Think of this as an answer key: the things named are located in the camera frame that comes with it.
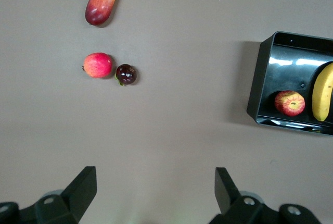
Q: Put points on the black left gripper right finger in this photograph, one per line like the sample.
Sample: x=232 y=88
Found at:
x=234 y=205

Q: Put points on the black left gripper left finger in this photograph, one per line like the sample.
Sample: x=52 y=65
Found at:
x=75 y=200

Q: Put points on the red yellow apple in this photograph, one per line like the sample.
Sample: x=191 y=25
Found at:
x=290 y=103

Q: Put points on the black plastic box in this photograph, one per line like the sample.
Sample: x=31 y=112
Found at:
x=286 y=75

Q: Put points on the yellow banana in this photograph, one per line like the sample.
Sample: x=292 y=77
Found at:
x=322 y=93

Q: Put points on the brown table cloth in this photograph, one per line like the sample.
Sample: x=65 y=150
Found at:
x=166 y=104

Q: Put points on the dark purple plum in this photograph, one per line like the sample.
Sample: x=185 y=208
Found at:
x=126 y=74

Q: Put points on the red yellow mango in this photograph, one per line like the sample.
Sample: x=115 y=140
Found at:
x=101 y=5

